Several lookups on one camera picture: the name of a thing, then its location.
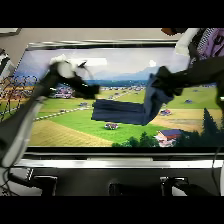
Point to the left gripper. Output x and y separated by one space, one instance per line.
87 89

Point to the blue pants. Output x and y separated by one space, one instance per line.
133 111

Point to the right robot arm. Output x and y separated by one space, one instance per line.
203 71

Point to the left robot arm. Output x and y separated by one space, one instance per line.
20 126

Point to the heap of clothes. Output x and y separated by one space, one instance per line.
213 43

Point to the silver frame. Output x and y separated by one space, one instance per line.
116 164

